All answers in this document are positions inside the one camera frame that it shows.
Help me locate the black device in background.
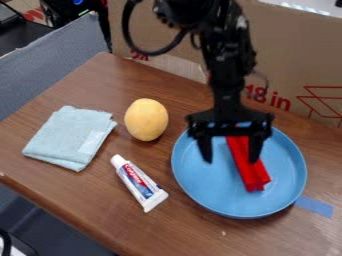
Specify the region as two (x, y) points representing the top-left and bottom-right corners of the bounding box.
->
(39, 0), (112, 49)

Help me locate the blue tape strip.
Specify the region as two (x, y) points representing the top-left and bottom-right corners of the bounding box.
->
(295, 195), (334, 218)

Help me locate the yellow round fruit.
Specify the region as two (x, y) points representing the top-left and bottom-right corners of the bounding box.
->
(124, 98), (168, 141)

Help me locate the grey fabric partition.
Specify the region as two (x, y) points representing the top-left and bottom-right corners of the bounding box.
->
(0, 14), (108, 121)

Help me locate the red star-shaped bar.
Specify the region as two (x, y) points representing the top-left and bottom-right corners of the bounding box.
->
(226, 136), (271, 192)

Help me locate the light blue folded cloth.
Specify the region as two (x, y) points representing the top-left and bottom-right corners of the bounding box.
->
(21, 106), (117, 172)

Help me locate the blue plate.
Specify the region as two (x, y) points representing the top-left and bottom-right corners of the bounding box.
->
(171, 128), (307, 219)

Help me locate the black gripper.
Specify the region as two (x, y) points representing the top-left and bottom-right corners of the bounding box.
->
(186, 94), (275, 163)

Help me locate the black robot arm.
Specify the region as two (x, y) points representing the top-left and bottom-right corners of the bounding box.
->
(153, 0), (274, 163)

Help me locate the white toothpaste tube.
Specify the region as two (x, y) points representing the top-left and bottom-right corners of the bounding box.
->
(111, 154), (168, 213)

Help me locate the brown cardboard box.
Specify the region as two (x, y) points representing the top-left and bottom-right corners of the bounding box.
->
(108, 0), (342, 129)

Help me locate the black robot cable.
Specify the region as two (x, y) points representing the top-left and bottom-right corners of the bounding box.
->
(120, 0), (190, 57)

